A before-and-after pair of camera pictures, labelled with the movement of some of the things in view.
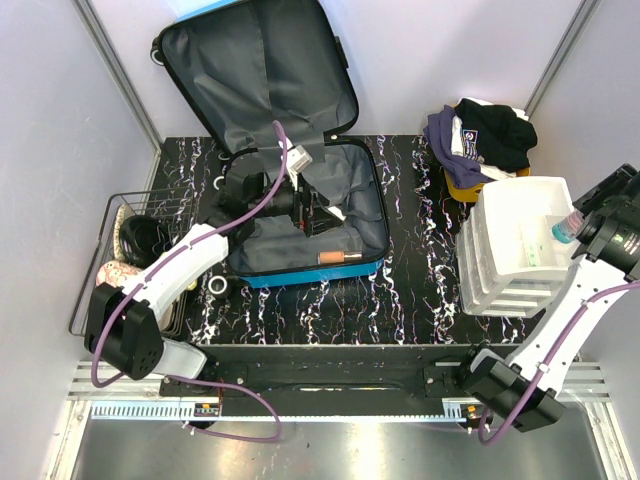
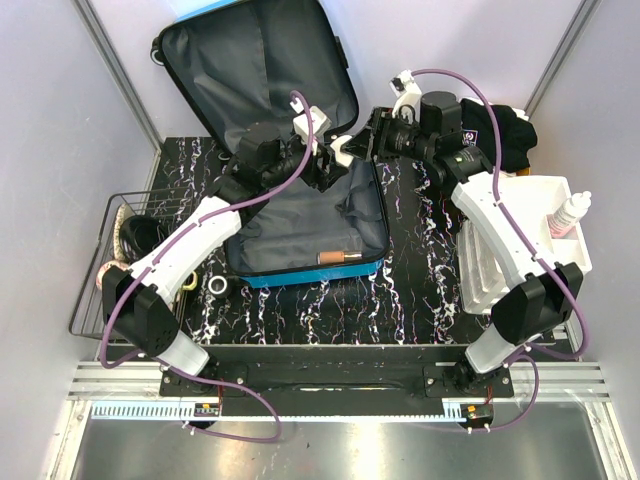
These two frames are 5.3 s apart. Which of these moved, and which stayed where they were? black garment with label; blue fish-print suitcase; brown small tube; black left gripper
Moved: black left gripper
Stayed: blue fish-print suitcase; black garment with label; brown small tube
